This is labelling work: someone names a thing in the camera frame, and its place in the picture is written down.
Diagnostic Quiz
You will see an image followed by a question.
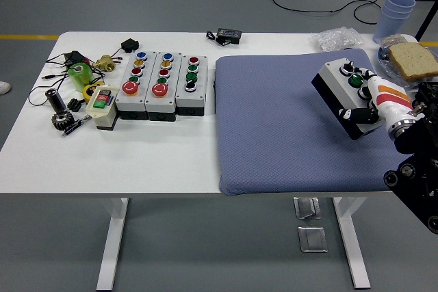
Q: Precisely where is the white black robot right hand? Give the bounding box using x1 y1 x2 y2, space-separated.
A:
337 66 413 131

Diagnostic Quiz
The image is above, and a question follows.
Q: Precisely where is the grey four-control button box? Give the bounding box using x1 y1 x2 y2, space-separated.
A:
311 57 386 141
175 54 209 117

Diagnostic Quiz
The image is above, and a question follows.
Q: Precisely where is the five-button box red mushroom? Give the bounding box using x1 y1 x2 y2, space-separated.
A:
145 51 182 122

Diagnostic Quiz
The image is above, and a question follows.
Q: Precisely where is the five-button box yellow-ringed mushroom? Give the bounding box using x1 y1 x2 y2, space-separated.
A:
115 51 157 121

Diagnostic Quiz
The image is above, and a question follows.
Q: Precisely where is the clear bag with bread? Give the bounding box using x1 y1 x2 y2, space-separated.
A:
377 34 438 84

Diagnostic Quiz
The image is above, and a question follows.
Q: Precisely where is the white bread slice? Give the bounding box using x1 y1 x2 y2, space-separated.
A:
387 42 438 82

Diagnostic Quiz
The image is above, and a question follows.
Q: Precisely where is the light blue plastic cup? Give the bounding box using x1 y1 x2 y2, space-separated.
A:
385 0 417 12
382 4 413 18
372 10 411 46

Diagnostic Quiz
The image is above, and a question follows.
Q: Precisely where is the clear crinkled plastic bag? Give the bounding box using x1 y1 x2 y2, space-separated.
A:
310 27 363 53

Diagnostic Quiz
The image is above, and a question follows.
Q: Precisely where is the blue-grey quilted mat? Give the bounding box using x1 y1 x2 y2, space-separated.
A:
214 48 424 196

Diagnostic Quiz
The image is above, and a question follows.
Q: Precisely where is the open metal floor socket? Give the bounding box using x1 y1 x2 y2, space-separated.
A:
293 197 322 220

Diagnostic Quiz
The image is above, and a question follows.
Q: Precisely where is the white table leg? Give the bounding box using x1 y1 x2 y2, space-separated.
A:
95 198 130 291
332 196 372 289

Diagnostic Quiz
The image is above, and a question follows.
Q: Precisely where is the closed metal floor socket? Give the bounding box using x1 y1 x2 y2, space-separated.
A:
297 226 329 254

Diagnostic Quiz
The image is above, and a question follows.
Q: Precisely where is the black digital meter module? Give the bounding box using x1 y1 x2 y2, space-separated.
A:
216 27 243 46

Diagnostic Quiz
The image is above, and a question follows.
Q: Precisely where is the black servo motor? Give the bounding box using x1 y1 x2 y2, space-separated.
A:
120 38 140 54

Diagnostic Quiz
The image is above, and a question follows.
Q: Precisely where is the brass valve fitting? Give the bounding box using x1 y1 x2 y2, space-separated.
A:
94 54 117 72

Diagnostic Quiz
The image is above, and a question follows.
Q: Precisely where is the yellow tape roll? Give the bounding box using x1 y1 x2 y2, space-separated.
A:
83 82 105 103

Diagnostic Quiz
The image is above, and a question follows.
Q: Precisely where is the green translucent tape roll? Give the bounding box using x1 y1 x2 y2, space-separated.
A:
67 62 95 92

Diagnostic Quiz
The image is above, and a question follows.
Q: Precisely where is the black metal rod tool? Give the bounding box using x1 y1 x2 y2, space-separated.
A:
61 114 93 138

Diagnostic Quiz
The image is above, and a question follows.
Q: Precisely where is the black power adapter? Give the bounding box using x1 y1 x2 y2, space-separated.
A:
64 51 88 66

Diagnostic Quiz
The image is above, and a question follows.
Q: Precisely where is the black steel gear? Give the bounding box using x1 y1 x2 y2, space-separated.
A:
51 111 75 131

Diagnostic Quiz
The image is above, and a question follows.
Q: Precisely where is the black metal cylinder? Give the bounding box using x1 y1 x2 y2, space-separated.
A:
45 88 66 114

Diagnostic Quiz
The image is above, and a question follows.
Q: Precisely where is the black meter cable plug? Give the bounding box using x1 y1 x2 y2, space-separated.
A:
205 31 227 47

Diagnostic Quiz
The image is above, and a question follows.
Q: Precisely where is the cream switch box green red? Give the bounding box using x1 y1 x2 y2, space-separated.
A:
85 83 120 131

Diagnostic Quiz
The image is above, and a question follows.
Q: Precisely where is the thin black cable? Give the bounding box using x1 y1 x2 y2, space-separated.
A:
27 53 103 105

